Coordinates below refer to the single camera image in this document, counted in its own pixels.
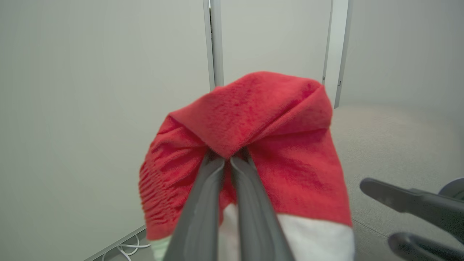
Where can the grey metal partition base rail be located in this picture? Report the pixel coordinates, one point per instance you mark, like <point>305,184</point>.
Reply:
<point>116,243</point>

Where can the white partition panel edge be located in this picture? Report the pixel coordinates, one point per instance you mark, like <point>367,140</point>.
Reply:
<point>339,47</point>

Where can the grey metal partition post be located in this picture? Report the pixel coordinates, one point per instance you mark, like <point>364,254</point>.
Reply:
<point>216,43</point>

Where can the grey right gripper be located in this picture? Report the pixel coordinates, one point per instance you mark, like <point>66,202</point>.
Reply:
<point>455,188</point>

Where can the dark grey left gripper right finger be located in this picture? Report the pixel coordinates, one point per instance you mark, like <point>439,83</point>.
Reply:
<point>257,221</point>

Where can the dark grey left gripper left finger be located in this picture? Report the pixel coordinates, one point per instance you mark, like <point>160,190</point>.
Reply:
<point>203,217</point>

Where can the red and white garment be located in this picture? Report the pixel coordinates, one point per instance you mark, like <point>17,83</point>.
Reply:
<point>268,119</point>

